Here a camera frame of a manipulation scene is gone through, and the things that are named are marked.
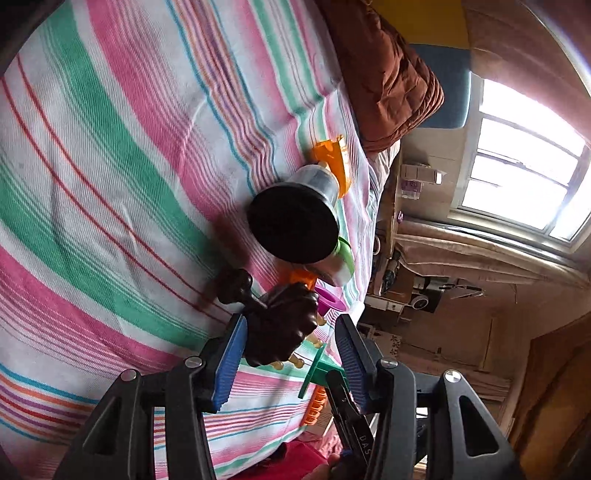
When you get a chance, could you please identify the wooden bedside table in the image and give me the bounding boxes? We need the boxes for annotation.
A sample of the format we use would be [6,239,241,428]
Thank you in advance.
[367,152,409,301]

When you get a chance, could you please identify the orange ridged plastic piece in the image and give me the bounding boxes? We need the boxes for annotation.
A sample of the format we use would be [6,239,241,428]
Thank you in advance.
[302,388,327,428]

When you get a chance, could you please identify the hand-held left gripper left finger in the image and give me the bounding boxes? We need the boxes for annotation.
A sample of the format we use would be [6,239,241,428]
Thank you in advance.
[55,313,250,480]

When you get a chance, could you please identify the dark brown toy figure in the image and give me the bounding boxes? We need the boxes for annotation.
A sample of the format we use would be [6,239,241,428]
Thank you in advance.
[217,268,320,368]

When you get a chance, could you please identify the orange plastic block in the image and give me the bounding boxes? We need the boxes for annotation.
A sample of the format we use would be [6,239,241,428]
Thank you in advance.
[310,135,352,199]

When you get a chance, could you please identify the magenta ribbed plastic piece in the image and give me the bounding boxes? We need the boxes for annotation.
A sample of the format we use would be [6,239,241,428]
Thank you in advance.
[314,286,347,326]

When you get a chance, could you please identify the wooden door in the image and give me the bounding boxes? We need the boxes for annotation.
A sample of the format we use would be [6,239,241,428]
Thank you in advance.
[505,316,591,480]

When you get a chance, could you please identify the grey yellow blue headboard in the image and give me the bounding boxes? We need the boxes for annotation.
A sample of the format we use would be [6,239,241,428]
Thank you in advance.
[369,0,472,131]

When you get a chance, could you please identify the pink curtain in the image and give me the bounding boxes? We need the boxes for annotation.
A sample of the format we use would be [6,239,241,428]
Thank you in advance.
[396,220,591,289]
[462,0,591,100]

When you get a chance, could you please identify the white small boxes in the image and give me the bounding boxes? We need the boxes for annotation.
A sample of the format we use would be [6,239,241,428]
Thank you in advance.
[401,162,448,186]

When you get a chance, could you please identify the yellow bead toy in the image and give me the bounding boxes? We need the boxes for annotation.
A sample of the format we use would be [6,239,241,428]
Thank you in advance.
[272,336,326,371]

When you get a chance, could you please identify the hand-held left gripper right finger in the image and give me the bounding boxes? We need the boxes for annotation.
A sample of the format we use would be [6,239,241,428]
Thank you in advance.
[333,314,527,480]

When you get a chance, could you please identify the window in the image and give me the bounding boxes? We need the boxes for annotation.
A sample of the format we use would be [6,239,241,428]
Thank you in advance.
[450,76,591,243]

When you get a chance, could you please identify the green plastic cylinder piece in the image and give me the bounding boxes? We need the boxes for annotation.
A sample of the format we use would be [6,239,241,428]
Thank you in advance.
[298,344,347,400]

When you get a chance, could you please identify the clear disc case black base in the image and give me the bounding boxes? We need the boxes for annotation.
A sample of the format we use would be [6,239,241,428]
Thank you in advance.
[246,164,341,267]

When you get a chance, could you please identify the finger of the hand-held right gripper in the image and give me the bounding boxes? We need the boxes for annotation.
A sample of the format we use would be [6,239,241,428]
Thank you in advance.
[325,369,373,467]

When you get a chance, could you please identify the brown quilt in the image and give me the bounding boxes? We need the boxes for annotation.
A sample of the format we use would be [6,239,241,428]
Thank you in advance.
[316,0,445,154]

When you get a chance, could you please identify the person's pink clothing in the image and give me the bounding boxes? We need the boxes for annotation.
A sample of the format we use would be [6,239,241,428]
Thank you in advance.
[272,436,345,480]

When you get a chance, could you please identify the black speaker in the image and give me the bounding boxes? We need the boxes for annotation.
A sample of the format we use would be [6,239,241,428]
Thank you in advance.
[410,276,446,315]

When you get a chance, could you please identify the green ring plug adapter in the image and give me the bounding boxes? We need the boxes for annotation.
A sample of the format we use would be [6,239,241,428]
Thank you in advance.
[302,236,356,288]

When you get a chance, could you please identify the small orange plastic piece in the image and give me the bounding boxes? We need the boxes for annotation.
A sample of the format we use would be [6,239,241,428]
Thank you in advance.
[288,270,319,291]

